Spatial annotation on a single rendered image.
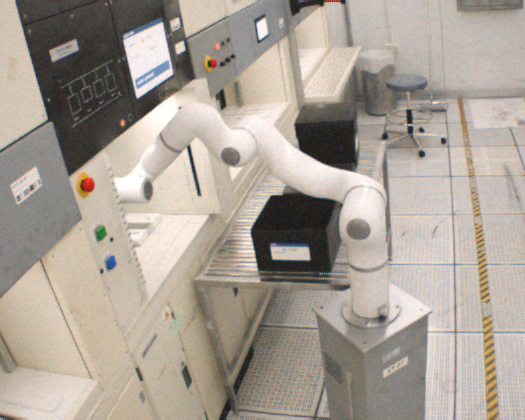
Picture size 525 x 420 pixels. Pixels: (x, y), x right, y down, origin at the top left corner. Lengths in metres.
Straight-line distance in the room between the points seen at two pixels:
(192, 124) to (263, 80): 2.00
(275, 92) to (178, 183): 1.45
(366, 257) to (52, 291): 0.86
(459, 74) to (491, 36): 0.54
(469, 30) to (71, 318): 5.20
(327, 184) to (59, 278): 0.76
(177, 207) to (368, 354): 1.05
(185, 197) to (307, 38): 2.95
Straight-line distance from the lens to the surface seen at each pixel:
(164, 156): 1.65
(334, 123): 2.65
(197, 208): 2.27
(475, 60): 6.10
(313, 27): 4.94
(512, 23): 6.07
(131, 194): 1.78
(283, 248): 1.95
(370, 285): 1.66
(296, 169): 1.52
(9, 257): 1.29
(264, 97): 3.57
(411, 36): 6.03
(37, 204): 1.36
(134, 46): 1.80
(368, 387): 1.78
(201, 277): 2.08
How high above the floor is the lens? 1.88
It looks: 27 degrees down
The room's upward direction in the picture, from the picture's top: 10 degrees counter-clockwise
